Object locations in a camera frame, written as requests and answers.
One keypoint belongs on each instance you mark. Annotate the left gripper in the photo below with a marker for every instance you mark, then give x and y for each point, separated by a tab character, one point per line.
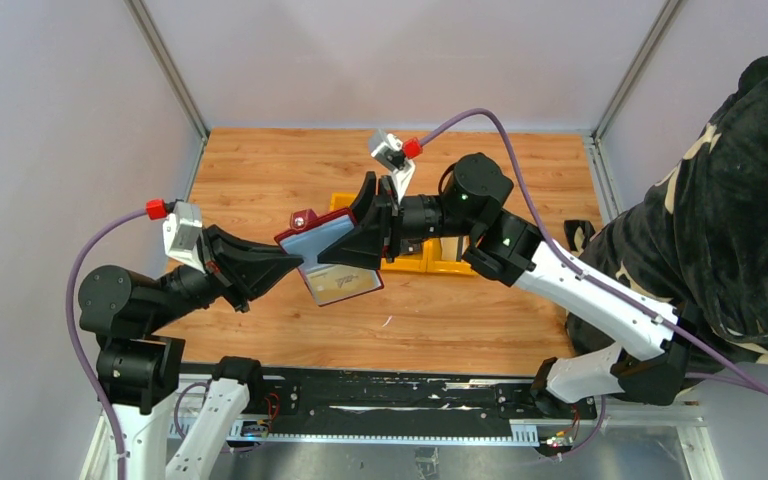
242	268

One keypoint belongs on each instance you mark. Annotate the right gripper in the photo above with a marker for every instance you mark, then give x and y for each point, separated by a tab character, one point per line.
363	245

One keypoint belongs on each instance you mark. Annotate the red leather card holder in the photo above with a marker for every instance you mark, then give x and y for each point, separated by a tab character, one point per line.
306	235

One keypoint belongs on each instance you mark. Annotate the gold credit card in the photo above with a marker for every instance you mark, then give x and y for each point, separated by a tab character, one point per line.
334	283

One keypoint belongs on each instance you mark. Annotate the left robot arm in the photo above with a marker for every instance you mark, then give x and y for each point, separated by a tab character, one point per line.
138	371

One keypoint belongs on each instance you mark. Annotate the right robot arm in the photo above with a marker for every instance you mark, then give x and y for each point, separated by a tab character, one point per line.
644	362

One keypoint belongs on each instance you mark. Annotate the left yellow bin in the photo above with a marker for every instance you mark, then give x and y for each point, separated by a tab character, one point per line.
340	201

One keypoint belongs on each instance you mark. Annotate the middle yellow bin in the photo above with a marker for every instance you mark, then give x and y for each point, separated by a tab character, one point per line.
412	258

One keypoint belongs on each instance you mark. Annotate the person in black fleece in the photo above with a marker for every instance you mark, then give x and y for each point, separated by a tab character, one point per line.
700	235

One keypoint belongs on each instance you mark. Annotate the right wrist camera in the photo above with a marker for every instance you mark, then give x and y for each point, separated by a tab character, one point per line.
396	156

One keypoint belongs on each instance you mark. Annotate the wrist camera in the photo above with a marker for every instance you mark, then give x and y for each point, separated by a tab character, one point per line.
182	230
396	156

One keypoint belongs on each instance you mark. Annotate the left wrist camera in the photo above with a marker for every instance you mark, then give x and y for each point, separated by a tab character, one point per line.
182	230

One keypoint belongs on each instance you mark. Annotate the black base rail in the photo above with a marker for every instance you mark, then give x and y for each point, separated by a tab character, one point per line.
405	407

